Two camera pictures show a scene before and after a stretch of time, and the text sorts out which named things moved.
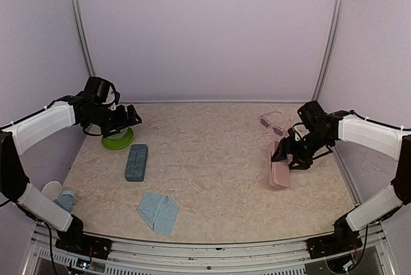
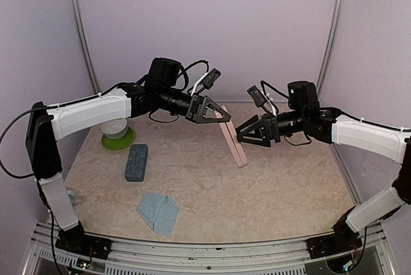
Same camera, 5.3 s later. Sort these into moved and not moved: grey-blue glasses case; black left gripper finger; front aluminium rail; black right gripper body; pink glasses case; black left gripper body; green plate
Moved: black right gripper body; black left gripper finger; pink glasses case; black left gripper body
Not moved: grey-blue glasses case; front aluminium rail; green plate
